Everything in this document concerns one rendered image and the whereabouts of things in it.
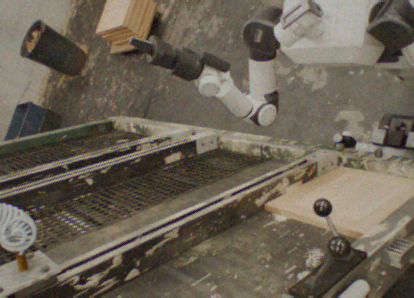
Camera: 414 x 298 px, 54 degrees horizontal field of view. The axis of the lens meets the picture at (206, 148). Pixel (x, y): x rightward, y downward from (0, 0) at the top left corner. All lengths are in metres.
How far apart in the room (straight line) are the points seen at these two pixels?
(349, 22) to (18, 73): 5.58
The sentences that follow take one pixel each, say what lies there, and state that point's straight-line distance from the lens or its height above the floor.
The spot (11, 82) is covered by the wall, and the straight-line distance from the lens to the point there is 6.30.
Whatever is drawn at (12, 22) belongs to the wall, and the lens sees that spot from 6.45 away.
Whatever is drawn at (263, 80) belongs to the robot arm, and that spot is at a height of 1.22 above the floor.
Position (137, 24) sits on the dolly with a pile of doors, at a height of 0.26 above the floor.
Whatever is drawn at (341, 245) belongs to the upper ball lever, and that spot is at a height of 1.55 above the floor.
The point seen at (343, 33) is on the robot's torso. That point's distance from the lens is 1.14.
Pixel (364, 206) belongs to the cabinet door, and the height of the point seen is 1.11.
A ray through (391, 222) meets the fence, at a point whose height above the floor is 1.20.
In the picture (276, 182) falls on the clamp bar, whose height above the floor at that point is 1.20.
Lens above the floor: 2.18
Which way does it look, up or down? 43 degrees down
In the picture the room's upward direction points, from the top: 63 degrees counter-clockwise
